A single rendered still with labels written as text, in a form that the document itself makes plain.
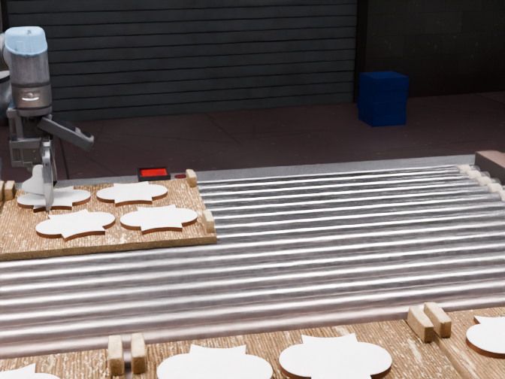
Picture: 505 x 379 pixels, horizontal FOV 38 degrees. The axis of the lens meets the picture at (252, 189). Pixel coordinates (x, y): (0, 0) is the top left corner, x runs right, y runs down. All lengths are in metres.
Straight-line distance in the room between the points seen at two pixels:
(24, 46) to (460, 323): 0.93
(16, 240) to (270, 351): 0.60
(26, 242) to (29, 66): 0.34
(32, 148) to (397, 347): 0.84
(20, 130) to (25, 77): 0.11
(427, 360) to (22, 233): 0.79
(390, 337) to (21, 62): 0.87
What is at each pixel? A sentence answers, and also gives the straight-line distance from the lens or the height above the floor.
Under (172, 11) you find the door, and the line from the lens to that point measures 6.29.
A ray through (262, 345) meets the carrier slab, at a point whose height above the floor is 0.94.
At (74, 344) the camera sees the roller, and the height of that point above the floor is 0.92.
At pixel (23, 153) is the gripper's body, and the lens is 1.53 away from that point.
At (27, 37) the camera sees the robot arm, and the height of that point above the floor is 1.28.
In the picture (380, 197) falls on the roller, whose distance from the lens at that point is 1.64.
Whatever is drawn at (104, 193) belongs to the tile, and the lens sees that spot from 1.58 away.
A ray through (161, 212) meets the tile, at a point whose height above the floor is 0.95.
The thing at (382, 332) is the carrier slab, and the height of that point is 0.94.
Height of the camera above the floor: 1.46
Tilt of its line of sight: 19 degrees down
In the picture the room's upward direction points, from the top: straight up
